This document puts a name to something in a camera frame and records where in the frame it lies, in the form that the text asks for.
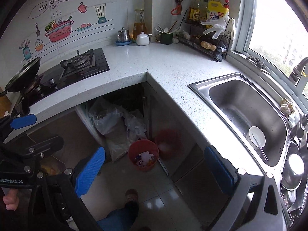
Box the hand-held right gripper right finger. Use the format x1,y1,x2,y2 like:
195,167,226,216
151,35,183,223
204,146,289,231

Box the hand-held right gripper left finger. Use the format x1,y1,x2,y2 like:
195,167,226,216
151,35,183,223
31,147,106,231

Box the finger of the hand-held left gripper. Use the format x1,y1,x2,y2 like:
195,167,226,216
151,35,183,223
0,136,65,160
0,114,37,137

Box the red plastic bin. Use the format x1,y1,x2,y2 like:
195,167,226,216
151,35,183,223
128,140,160,172

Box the person's left hand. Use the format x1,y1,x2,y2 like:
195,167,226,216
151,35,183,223
2,189,21,210

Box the wooden cutting board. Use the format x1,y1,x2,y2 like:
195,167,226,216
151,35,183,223
0,89,12,116

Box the beige woven sack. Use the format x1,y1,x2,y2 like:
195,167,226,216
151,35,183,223
105,130,132,162

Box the metal chopsticks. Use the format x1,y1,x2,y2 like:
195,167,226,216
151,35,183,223
251,133,269,162

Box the black wok with lid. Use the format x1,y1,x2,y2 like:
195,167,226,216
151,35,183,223
5,57,41,93

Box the pink slipper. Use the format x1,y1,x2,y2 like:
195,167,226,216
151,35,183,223
125,189,139,204

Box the white bowl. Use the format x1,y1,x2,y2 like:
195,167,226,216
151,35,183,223
249,126,266,151

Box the person's leg in jeans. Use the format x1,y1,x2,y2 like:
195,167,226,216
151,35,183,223
96,207,140,231

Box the white woven sack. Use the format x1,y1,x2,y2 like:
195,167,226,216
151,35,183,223
89,97,124,135

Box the white plastic bag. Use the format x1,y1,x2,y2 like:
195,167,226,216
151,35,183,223
124,111,148,141

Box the stainless steel bowl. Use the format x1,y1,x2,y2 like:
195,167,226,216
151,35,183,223
281,153,305,190

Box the patterned steel cabinet door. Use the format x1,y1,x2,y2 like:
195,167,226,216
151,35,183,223
144,80,205,174

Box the stainless steel sink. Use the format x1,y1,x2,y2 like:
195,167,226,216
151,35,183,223
188,72,308,222

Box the crumpled dish rag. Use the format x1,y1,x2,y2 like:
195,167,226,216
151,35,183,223
280,98,296,116

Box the black gas stove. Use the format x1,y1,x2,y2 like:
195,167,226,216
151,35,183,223
14,48,110,106

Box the black round lid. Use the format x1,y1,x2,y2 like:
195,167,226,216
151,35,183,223
215,50,227,63

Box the steel wool scrubber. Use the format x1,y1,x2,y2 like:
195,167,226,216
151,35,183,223
245,55,266,70

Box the ginger root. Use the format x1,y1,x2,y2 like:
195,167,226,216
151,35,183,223
200,41,217,51

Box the metal faucet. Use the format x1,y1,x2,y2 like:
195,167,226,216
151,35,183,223
289,56,308,85

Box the stainless steel teapot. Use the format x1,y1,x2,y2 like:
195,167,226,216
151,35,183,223
117,27,131,42

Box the clear plastic glove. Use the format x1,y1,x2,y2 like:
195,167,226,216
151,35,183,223
201,13,230,40

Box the dark green mug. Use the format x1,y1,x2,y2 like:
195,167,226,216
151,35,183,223
155,32,174,45

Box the white lidded sugar pot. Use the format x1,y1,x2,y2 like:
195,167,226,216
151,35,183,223
136,32,151,46

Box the amber oil bottle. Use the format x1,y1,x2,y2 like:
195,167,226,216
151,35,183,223
133,9,147,43

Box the wooden chopsticks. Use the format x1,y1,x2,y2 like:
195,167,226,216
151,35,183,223
167,20,178,33

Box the window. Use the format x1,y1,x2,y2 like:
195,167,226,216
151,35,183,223
234,0,308,97

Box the yellow detergent jug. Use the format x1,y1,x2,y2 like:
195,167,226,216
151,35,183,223
206,0,230,28

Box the brown sauce bottle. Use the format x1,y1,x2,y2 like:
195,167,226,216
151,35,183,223
188,0,196,22
194,0,202,22

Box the dark sauce bottle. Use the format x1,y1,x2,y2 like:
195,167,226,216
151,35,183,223
201,0,209,22

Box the kitchen wall sticker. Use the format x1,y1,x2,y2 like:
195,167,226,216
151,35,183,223
18,0,116,60

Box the black wire rack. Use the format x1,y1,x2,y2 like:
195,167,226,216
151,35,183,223
178,8,235,60

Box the orange handled scissors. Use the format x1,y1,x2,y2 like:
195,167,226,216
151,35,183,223
171,0,187,15

